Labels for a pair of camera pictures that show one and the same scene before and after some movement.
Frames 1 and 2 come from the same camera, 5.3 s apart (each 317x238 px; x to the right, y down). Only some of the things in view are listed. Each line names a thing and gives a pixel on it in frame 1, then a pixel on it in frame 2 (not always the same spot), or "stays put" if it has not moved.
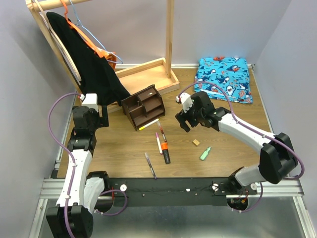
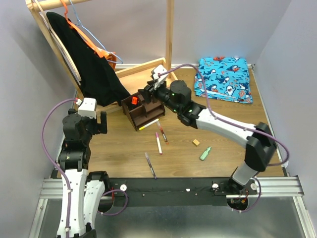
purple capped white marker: (158, 142) stays put
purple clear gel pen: (150, 166) stays put
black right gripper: (182, 117) -> (146, 92)
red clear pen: (163, 134) stays put
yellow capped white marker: (148, 124) stays put
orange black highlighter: (164, 147) -> (134, 100)
